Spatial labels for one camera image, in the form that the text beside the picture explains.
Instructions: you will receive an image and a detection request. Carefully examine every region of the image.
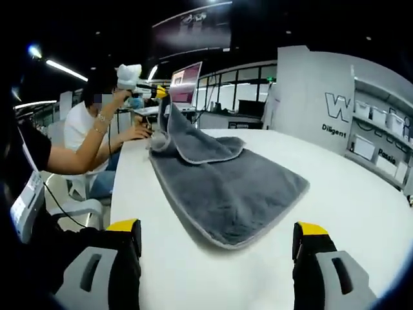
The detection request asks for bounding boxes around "grey towel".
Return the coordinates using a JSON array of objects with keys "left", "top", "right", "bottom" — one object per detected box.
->
[{"left": 147, "top": 93, "right": 311, "bottom": 251}]

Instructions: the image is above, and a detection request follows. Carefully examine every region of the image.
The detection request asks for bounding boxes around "person's left hand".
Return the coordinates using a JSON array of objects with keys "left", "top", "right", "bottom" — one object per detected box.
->
[{"left": 112, "top": 89, "right": 133, "bottom": 107}]

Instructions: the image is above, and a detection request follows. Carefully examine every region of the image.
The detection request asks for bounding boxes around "white plastic chair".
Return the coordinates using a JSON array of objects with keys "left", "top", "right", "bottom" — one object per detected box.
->
[{"left": 45, "top": 170, "right": 114, "bottom": 229}]

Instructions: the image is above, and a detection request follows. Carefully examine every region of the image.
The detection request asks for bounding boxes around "long ceiling light strip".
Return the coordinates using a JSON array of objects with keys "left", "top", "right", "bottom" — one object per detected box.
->
[{"left": 45, "top": 59, "right": 89, "bottom": 83}]

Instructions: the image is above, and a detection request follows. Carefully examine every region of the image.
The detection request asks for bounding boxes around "white chest-worn device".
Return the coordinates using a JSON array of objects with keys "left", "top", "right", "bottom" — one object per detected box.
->
[{"left": 9, "top": 170, "right": 46, "bottom": 243}]

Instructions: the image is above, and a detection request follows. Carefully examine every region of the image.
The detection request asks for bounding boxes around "row of white storage bins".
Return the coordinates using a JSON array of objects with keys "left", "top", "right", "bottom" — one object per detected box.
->
[{"left": 350, "top": 99, "right": 413, "bottom": 181}]

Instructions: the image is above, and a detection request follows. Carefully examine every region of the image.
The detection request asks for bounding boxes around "person's black shirt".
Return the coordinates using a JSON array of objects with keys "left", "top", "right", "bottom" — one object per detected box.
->
[{"left": 6, "top": 119, "right": 52, "bottom": 175}]

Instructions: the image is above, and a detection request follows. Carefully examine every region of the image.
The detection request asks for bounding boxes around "grey metal shelf rack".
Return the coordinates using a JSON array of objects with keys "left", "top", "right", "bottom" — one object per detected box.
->
[{"left": 345, "top": 64, "right": 413, "bottom": 191}]

